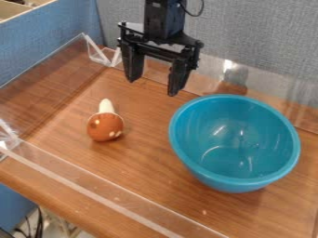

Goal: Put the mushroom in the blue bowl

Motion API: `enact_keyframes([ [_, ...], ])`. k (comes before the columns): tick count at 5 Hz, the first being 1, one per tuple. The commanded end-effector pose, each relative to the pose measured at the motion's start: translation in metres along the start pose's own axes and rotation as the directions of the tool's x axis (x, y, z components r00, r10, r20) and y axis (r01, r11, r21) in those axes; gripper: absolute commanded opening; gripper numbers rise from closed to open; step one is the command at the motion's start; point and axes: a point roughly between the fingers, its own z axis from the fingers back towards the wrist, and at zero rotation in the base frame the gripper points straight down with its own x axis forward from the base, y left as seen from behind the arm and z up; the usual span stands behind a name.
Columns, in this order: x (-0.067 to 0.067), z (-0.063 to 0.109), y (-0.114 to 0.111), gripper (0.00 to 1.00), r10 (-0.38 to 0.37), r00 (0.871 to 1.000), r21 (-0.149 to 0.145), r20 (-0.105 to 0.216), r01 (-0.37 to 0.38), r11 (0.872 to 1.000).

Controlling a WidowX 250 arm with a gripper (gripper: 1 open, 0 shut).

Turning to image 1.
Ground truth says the blue plastic bowl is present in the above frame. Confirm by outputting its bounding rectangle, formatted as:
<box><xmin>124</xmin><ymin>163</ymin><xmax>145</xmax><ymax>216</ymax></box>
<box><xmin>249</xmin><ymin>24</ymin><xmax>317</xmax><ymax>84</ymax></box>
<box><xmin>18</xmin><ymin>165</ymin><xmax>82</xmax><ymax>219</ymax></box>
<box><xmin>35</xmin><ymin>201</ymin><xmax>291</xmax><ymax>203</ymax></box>
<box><xmin>169</xmin><ymin>94</ymin><xmax>301</xmax><ymax>193</ymax></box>

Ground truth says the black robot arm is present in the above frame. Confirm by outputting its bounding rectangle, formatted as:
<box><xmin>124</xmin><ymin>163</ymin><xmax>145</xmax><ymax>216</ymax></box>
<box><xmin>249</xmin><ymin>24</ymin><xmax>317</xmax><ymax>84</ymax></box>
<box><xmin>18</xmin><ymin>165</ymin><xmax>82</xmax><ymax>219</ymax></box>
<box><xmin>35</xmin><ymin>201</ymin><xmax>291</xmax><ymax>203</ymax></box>
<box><xmin>118</xmin><ymin>0</ymin><xmax>204</xmax><ymax>97</ymax></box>

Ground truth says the brown toy mushroom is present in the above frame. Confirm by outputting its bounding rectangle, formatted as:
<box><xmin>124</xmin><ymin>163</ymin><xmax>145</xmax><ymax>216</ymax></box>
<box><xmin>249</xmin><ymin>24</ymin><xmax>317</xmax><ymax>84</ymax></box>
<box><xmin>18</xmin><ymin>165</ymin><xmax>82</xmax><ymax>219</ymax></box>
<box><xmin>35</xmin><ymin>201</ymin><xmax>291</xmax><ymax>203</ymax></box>
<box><xmin>87</xmin><ymin>99</ymin><xmax>125</xmax><ymax>141</ymax></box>

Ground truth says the clear acrylic left barrier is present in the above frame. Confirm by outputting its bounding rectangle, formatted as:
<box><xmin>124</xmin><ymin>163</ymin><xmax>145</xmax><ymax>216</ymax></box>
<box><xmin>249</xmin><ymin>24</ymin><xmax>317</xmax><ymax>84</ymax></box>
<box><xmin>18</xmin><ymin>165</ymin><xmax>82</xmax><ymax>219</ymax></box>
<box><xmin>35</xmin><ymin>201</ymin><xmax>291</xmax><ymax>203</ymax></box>
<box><xmin>0</xmin><ymin>33</ymin><xmax>106</xmax><ymax>138</ymax></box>

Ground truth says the clear acrylic barrier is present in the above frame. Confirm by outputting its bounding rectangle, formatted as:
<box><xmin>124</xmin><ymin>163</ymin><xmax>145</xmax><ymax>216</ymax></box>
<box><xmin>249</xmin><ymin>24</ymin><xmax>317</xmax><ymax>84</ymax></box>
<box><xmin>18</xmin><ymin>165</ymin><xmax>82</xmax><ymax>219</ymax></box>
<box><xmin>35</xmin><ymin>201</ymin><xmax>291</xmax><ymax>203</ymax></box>
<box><xmin>141</xmin><ymin>51</ymin><xmax>318</xmax><ymax>135</ymax></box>
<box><xmin>0</xmin><ymin>33</ymin><xmax>106</xmax><ymax>138</ymax></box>
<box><xmin>0</xmin><ymin>119</ymin><xmax>229</xmax><ymax>238</ymax></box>

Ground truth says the clear acrylic corner bracket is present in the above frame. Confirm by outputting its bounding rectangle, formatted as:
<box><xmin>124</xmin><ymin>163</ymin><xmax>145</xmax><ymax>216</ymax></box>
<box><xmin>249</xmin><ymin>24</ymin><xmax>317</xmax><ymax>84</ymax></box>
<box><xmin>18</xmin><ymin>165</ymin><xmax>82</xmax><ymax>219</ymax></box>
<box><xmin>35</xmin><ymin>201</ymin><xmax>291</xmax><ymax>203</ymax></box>
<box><xmin>82</xmin><ymin>34</ymin><xmax>122</xmax><ymax>67</ymax></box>

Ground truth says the clear acrylic back barrier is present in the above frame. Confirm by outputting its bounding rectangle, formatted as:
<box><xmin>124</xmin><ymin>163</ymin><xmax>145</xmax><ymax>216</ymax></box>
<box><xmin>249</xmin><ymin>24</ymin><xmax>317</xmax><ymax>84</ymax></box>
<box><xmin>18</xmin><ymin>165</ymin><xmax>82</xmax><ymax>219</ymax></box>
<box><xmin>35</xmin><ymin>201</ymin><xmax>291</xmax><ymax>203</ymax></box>
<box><xmin>141</xmin><ymin>51</ymin><xmax>318</xmax><ymax>135</ymax></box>

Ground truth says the wooden shelf box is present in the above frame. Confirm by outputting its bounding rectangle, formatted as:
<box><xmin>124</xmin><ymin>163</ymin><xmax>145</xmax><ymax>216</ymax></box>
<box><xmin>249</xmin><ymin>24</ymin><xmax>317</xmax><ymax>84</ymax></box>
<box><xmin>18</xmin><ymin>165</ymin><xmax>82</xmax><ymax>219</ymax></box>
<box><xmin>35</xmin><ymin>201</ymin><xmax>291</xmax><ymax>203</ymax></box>
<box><xmin>0</xmin><ymin>0</ymin><xmax>58</xmax><ymax>23</ymax></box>

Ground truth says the clear acrylic front barrier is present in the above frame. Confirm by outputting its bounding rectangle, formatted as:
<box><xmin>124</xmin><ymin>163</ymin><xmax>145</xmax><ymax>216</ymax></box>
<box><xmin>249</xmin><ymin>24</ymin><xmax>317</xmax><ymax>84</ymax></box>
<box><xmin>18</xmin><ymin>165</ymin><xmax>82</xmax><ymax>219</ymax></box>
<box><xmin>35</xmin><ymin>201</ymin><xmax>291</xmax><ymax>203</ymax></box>
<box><xmin>0</xmin><ymin>119</ymin><xmax>229</xmax><ymax>238</ymax></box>

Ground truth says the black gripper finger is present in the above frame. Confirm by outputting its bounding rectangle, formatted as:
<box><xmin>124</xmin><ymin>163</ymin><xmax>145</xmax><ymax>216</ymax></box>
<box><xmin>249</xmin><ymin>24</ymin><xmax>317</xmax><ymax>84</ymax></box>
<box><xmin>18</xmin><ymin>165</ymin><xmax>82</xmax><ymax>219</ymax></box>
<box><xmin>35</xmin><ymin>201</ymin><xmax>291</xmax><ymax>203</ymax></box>
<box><xmin>121</xmin><ymin>43</ymin><xmax>145</xmax><ymax>83</ymax></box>
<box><xmin>169</xmin><ymin>59</ymin><xmax>192</xmax><ymax>97</ymax></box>

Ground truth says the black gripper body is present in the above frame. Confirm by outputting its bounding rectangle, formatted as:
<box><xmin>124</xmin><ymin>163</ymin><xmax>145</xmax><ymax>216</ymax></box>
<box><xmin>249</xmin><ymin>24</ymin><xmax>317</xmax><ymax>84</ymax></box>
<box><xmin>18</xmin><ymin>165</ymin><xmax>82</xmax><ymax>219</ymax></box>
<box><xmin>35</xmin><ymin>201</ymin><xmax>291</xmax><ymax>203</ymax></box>
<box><xmin>118</xmin><ymin>21</ymin><xmax>204</xmax><ymax>69</ymax></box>

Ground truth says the black cable under table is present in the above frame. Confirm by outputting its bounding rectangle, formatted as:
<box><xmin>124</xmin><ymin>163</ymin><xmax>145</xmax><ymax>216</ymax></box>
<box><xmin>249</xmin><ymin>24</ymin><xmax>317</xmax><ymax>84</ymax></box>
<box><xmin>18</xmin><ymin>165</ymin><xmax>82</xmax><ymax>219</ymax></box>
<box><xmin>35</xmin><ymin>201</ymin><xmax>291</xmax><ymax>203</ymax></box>
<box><xmin>0</xmin><ymin>205</ymin><xmax>45</xmax><ymax>238</ymax></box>

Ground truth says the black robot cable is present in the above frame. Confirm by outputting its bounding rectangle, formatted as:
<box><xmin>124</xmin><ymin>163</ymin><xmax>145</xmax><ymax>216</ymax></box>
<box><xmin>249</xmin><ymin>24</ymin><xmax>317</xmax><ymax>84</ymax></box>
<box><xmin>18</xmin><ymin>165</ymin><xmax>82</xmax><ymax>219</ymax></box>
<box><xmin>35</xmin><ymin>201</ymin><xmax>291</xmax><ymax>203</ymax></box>
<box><xmin>178</xmin><ymin>0</ymin><xmax>206</xmax><ymax>18</ymax></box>

